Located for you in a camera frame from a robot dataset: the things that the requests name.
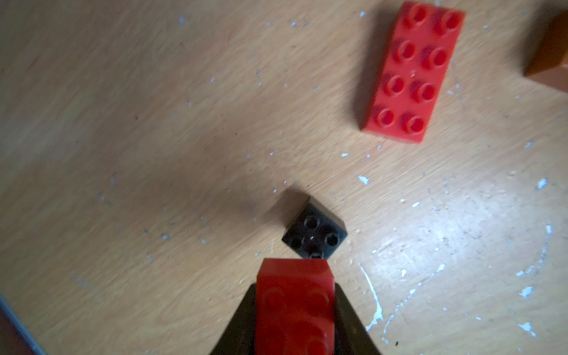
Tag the brown 2x2 lego brick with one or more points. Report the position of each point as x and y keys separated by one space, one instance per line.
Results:
x=549 y=64

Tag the black 2x2 lego brick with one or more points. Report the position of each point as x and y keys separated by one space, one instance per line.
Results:
x=315 y=232

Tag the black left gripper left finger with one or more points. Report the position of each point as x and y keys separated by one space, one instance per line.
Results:
x=238 y=337

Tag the red 2x4 lego brick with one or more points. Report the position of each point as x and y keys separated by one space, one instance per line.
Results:
x=416 y=59

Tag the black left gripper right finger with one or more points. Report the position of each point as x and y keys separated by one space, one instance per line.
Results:
x=351 y=337

